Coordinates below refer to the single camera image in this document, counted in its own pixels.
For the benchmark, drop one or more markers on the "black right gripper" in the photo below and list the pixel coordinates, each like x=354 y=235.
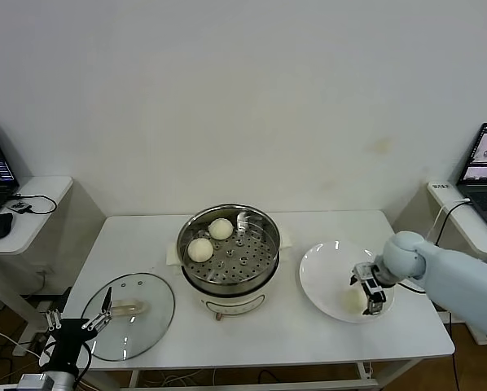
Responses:
x=378 y=276

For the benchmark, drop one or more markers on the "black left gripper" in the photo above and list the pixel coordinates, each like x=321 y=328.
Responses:
x=70 y=332

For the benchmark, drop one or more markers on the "white steamed baozi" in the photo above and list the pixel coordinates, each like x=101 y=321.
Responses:
x=199 y=249
x=220 y=229
x=351 y=303

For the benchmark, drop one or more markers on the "round glass pot lid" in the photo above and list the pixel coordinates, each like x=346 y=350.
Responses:
x=146 y=285

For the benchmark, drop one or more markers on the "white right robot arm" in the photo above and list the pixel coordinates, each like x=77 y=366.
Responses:
x=451 y=277

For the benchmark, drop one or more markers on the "stainless steel steamer basket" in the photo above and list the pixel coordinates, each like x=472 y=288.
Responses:
x=247 y=260

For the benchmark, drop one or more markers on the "white floor power strip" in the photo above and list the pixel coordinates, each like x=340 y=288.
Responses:
x=42 y=308

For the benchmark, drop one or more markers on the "round white plate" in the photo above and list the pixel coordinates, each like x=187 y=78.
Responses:
x=325 y=277

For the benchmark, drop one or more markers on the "printed label sticker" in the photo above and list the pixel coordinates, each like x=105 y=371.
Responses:
x=441 y=187

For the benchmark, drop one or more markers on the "white side table with mouse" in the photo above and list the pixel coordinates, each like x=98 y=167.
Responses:
x=44 y=191

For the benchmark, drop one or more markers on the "white electric cooker pot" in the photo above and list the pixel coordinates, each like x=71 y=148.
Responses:
x=235 y=304

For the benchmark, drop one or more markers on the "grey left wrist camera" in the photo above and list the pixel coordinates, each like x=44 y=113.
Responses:
x=32 y=382

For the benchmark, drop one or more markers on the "white main table frame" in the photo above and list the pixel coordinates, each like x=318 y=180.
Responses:
x=308 y=385

